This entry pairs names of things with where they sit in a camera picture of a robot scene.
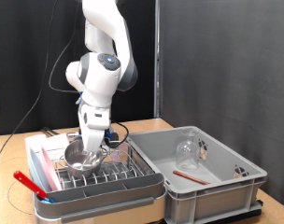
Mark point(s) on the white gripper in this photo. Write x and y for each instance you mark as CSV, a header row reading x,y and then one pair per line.
x,y
93,140

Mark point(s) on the stainless steel pot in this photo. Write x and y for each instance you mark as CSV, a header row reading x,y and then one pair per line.
x,y
76,169

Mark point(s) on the pink plastic plate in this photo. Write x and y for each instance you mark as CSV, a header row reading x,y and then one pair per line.
x,y
51,171

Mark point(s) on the clear wine glass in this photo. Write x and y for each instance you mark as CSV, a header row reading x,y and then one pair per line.
x,y
187,155

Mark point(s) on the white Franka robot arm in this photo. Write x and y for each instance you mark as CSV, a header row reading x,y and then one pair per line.
x,y
101,68

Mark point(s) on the white box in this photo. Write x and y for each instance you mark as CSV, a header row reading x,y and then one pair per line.
x,y
56,141

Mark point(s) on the grey cutlery holder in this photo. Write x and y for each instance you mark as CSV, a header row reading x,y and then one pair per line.
x,y
70,202

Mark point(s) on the light blue plastic plate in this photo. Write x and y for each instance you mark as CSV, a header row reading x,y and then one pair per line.
x,y
36,169

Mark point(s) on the brown wooden stick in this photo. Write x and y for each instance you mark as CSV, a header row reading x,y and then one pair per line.
x,y
191,178

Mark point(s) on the black backdrop curtain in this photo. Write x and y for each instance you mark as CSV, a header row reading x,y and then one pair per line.
x,y
17,46

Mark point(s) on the grey plastic crate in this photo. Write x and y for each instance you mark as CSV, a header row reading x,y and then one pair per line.
x,y
223,199

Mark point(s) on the dark grey backdrop panel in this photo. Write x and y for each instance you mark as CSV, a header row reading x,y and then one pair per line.
x,y
235,62

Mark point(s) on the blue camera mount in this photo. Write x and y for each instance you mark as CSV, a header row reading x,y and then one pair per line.
x,y
108,133

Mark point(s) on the aluminium frame post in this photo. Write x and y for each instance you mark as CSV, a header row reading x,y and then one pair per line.
x,y
157,62

